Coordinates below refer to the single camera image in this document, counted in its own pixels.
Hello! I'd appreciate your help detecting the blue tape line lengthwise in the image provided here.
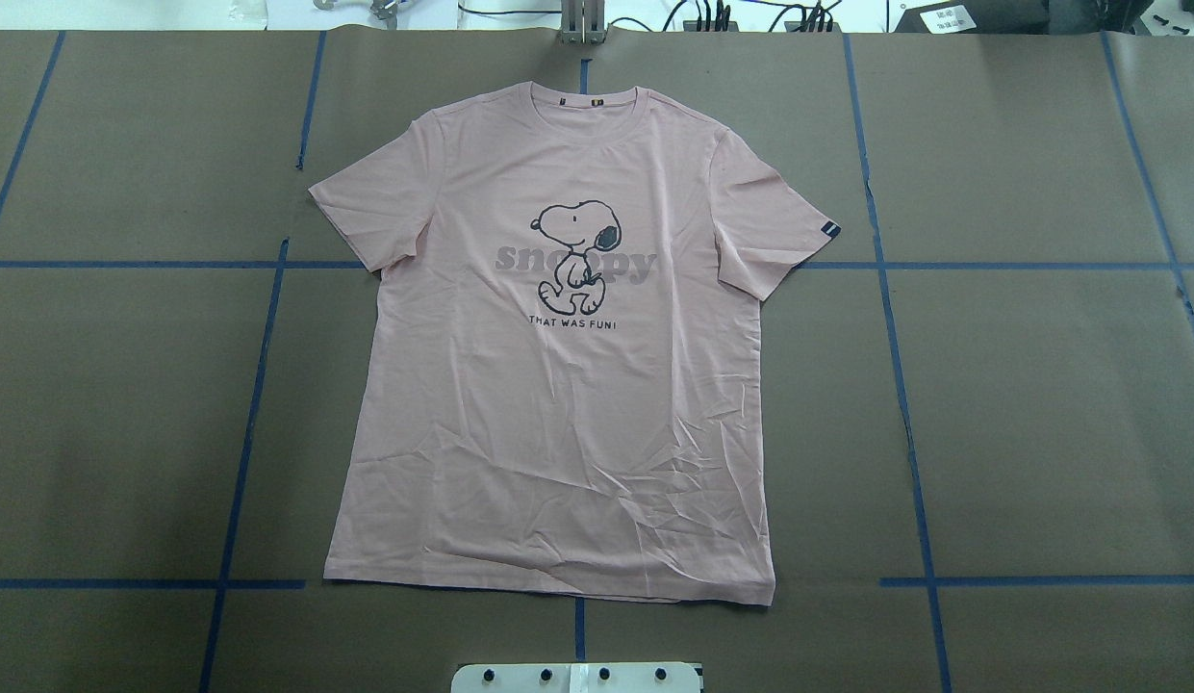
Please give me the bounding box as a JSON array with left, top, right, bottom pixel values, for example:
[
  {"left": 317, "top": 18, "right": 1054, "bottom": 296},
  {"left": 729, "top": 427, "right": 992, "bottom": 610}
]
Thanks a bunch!
[{"left": 841, "top": 33, "right": 953, "bottom": 692}]

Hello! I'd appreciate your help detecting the pink Snoopy t-shirt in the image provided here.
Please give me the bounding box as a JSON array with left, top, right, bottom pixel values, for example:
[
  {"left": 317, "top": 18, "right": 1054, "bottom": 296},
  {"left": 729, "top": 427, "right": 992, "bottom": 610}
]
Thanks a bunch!
[{"left": 308, "top": 82, "right": 841, "bottom": 608}]

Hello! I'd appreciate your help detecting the white mounting plate with bolts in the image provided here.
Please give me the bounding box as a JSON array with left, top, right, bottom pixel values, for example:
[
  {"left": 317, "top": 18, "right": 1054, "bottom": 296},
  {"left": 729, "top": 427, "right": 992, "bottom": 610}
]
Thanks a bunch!
[{"left": 450, "top": 661, "right": 704, "bottom": 692}]

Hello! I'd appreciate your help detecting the aluminium frame post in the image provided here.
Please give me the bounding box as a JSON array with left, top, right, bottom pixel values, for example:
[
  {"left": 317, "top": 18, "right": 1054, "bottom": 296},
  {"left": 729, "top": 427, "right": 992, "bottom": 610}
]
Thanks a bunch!
[{"left": 558, "top": 0, "right": 608, "bottom": 45}]

